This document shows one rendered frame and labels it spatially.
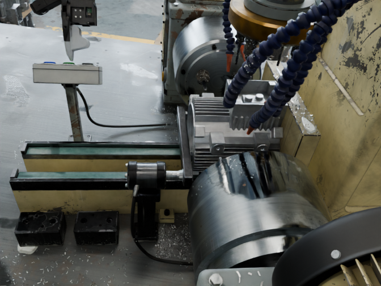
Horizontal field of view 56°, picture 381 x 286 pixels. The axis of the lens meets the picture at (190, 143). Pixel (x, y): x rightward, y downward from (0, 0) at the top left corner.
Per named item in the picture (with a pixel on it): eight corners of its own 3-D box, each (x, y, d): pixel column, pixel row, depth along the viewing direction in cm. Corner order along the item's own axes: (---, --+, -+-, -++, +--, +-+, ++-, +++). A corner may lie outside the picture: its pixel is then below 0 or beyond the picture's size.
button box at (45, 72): (102, 84, 102) (102, 65, 101) (99, 84, 95) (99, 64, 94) (40, 82, 100) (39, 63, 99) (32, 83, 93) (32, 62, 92)
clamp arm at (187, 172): (195, 186, 77) (186, 114, 96) (196, 177, 75) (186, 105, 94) (178, 186, 76) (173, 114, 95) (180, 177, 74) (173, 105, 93)
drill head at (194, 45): (233, 64, 136) (246, -2, 120) (254, 124, 109) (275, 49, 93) (168, 62, 133) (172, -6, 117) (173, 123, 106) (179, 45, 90)
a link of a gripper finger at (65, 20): (68, 41, 92) (67, 4, 90) (62, 40, 91) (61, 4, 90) (72, 42, 96) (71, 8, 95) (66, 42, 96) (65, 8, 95)
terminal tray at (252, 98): (269, 104, 90) (275, 79, 85) (280, 131, 82) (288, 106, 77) (221, 103, 88) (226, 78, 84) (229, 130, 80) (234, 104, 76)
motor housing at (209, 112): (252, 139, 103) (267, 83, 90) (269, 189, 89) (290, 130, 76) (183, 138, 100) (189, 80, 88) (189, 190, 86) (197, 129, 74)
